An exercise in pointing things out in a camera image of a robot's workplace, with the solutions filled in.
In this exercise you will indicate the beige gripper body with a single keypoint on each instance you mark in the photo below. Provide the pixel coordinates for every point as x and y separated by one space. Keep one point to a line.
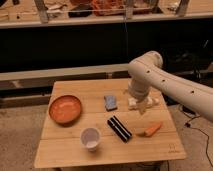
142 106

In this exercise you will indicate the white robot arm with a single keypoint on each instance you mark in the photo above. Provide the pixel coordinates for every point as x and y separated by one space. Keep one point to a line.
146 72

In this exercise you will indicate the orange carrot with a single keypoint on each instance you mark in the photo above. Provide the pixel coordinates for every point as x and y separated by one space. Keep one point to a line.
150 131

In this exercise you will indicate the black striped case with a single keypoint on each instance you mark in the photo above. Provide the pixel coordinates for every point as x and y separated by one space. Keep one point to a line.
116 125

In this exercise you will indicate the black power adapter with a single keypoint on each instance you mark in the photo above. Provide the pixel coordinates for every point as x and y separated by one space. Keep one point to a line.
185 109

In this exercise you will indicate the wooden table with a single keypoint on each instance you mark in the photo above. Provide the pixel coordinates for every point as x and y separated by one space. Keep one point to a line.
61 147

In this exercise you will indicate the white paper cup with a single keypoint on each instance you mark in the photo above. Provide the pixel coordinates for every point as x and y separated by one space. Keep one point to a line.
90 138

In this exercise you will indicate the orange bowl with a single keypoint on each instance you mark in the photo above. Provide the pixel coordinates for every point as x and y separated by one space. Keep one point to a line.
65 109

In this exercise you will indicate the orange object on shelf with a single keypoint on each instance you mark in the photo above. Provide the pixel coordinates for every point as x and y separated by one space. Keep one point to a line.
107 7

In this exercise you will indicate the long wooden beam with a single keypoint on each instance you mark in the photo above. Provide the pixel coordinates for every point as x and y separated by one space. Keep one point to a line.
42 78

